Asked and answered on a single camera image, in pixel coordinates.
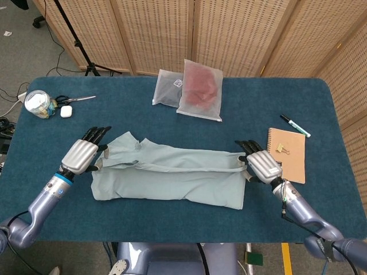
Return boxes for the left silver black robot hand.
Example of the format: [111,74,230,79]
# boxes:
[60,125,112,176]

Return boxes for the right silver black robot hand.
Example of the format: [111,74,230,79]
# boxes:
[235,139,283,184]

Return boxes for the light green shirt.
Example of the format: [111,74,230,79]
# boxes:
[91,131,250,210]

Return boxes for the kraft spiral notebook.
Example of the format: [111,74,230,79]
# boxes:
[266,127,307,184]

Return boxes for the clear jar with white lid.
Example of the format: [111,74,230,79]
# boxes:
[24,89,58,119]

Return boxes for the green block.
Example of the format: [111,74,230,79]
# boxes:
[246,252,264,266]

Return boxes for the frosted bag with red garment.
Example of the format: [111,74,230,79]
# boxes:
[175,58,224,123]

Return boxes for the silver table leg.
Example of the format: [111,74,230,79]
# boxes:
[245,242,256,275]

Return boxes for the blue table cover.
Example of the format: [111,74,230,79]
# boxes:
[0,76,367,244]

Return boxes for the frosted bag with dark garment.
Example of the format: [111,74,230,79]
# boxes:
[151,69,184,108]

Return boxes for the black tripod stand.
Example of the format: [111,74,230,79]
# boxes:
[53,0,123,77]

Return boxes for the blue-grey robot torso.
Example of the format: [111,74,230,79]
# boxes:
[108,242,240,275]

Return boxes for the woven wooden folding screen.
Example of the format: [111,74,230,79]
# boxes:
[33,0,367,258]

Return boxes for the black-handled scissors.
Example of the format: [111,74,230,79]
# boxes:
[54,95,96,105]

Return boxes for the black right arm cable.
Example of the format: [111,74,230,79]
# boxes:
[280,210,367,275]

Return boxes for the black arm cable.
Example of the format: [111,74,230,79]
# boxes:
[11,210,29,223]
[280,210,367,275]

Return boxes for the black cable bundle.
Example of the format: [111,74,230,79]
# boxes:
[0,114,17,141]

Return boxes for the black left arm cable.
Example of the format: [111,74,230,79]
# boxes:
[11,210,29,223]

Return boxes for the black floor cable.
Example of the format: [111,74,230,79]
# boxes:
[42,0,87,78]

